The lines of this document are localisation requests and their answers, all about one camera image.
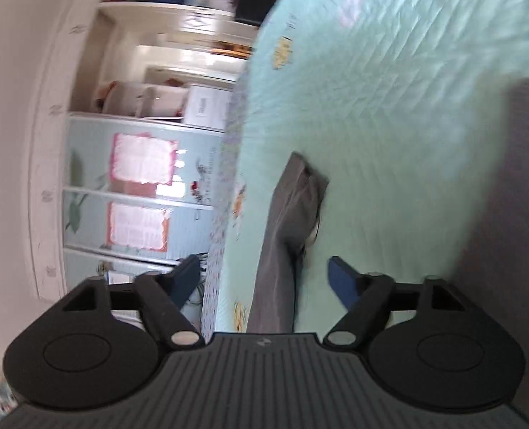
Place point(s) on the wooden chair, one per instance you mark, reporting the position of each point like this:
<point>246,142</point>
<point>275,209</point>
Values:
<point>231,49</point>

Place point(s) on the blue bordered poster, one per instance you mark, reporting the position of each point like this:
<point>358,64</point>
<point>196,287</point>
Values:
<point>119,278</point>

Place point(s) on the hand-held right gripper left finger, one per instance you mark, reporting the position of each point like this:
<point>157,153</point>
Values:
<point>186,277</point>

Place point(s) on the orange bordered poster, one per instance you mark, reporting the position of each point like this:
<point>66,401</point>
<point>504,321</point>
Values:
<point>137,225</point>

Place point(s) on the white door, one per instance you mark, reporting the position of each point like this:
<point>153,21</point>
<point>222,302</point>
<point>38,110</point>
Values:
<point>202,22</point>

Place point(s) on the white overhead cabinet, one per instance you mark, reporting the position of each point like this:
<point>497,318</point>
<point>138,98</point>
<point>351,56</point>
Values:
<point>45,143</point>

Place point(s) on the green quilted bee bedspread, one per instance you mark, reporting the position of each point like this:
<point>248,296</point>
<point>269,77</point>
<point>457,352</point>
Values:
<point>380,120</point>

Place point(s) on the dotted bed sheet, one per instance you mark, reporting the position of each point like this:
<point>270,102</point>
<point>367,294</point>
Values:
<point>222,178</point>

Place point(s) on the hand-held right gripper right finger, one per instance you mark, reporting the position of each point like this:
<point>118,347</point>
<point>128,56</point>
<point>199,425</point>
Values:
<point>342,281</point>

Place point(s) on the pink bordered poster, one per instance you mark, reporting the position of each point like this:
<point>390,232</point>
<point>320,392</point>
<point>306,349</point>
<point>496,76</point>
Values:
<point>144,158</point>

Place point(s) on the grey knit garment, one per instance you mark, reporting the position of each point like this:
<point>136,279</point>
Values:
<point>287,214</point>

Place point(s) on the white corner shelves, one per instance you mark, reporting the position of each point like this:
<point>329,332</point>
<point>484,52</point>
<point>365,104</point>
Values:
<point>130,98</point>

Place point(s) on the white drawer cabinet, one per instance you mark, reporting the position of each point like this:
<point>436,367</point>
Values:
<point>204,107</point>

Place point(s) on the sliding door wardrobe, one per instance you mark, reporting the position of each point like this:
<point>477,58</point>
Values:
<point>90,178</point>

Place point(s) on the dark grey cloth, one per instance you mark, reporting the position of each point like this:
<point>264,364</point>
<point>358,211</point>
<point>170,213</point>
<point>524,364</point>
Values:
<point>505,232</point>

